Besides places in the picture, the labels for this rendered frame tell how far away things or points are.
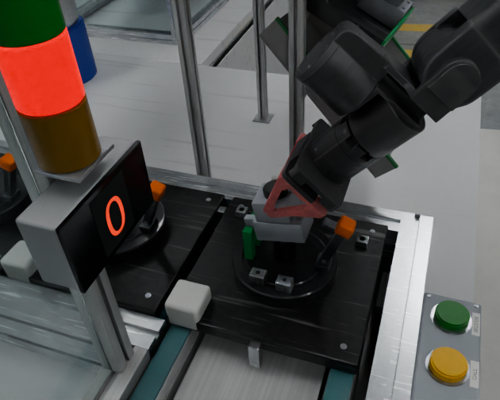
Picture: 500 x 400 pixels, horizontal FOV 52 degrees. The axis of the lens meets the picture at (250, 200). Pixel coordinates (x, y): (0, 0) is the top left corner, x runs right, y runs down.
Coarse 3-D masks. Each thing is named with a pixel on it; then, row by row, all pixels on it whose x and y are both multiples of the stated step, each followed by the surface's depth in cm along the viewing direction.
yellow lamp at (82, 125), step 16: (64, 112) 36; (80, 112) 37; (32, 128) 37; (48, 128) 36; (64, 128) 37; (80, 128) 38; (32, 144) 38; (48, 144) 37; (64, 144) 38; (80, 144) 38; (96, 144) 40; (48, 160) 38; (64, 160) 38; (80, 160) 39
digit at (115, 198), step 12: (120, 180) 44; (108, 192) 42; (120, 192) 44; (96, 204) 41; (108, 204) 43; (120, 204) 44; (96, 216) 41; (108, 216) 43; (120, 216) 45; (132, 216) 47; (108, 228) 43; (120, 228) 45; (108, 240) 44; (120, 240) 45; (108, 252) 44
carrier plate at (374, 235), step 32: (224, 224) 77; (320, 224) 76; (224, 256) 72; (352, 256) 70; (224, 288) 67; (352, 288) 66; (224, 320) 63; (256, 320) 63; (288, 320) 63; (320, 320) 63; (352, 320) 62; (288, 352) 61; (320, 352) 59; (352, 352) 59
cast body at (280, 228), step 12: (264, 192) 61; (288, 192) 61; (252, 204) 62; (264, 204) 61; (276, 204) 60; (288, 204) 60; (300, 204) 64; (252, 216) 66; (264, 216) 62; (264, 228) 63; (276, 228) 63; (288, 228) 62; (300, 228) 61; (276, 240) 64; (288, 240) 63; (300, 240) 62
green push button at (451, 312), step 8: (440, 304) 63; (448, 304) 63; (456, 304) 63; (440, 312) 62; (448, 312) 62; (456, 312) 62; (464, 312) 62; (440, 320) 62; (448, 320) 62; (456, 320) 61; (464, 320) 61; (448, 328) 61; (456, 328) 61; (464, 328) 62
